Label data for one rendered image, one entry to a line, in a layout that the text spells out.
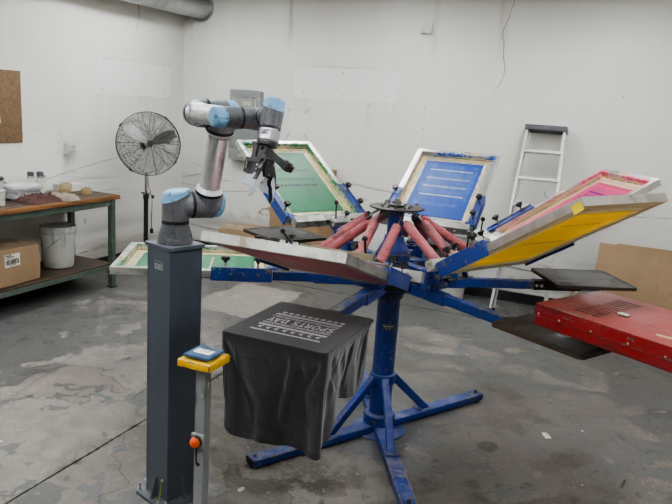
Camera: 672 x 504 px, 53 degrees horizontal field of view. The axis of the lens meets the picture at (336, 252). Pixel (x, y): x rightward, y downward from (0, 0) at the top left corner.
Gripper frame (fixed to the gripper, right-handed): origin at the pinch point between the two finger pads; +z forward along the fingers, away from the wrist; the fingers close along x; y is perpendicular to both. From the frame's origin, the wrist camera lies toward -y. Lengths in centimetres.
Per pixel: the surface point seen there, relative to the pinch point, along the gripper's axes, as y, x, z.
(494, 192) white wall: 8, -467, -100
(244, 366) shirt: 12, -31, 60
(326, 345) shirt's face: -19, -35, 46
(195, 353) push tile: 13, 1, 55
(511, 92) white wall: 3, -439, -193
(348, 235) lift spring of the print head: 19, -131, -5
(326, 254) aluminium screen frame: -21.7, -12.2, 13.9
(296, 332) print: -3, -41, 44
